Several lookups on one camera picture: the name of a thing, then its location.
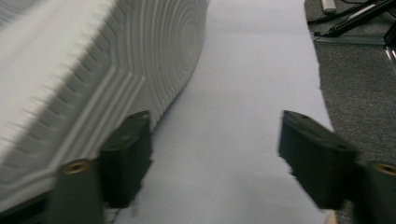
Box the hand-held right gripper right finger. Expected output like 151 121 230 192
277 109 360 211

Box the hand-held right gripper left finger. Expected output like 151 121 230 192
98 110 154 209

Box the white sneaker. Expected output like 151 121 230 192
0 0 209 216

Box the light grey table mat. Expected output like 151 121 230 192
106 0 335 224

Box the shiny metal stand leg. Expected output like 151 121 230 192
384 27 396 74

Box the black metal stand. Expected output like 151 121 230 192
323 0 396 37

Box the white power strip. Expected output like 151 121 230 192
320 0 338 14

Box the short aluminium floor rail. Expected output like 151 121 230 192
312 32 388 47

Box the black floor cable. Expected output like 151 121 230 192
307 3 370 26

